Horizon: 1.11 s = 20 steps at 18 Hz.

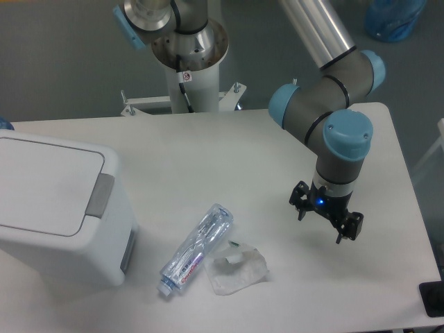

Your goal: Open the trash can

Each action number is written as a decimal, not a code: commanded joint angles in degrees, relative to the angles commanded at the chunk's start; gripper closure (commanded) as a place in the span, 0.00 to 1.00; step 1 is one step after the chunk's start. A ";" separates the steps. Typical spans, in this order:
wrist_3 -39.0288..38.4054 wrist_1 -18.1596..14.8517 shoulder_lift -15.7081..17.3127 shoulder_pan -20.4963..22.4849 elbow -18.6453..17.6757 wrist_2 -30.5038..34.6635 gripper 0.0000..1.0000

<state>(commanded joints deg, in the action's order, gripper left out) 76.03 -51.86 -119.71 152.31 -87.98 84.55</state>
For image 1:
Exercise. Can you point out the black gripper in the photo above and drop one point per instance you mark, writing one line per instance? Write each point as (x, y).
(330, 201)

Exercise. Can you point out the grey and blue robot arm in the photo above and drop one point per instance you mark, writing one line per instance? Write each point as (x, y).
(319, 117)

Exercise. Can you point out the white trash can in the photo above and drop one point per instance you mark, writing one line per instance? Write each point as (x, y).
(64, 210)

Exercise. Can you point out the crumpled clear plastic bag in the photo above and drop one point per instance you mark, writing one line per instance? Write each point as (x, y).
(234, 268)

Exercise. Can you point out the black device at table edge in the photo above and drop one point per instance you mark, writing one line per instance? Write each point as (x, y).
(432, 298)

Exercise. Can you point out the clear plastic water bottle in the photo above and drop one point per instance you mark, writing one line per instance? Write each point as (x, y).
(199, 243)

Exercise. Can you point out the blue water jug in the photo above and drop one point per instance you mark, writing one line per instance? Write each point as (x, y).
(392, 21)

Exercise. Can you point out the blue object at left edge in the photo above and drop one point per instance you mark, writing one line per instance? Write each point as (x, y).
(5, 124)

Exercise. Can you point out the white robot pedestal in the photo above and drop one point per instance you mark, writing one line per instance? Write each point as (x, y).
(191, 64)

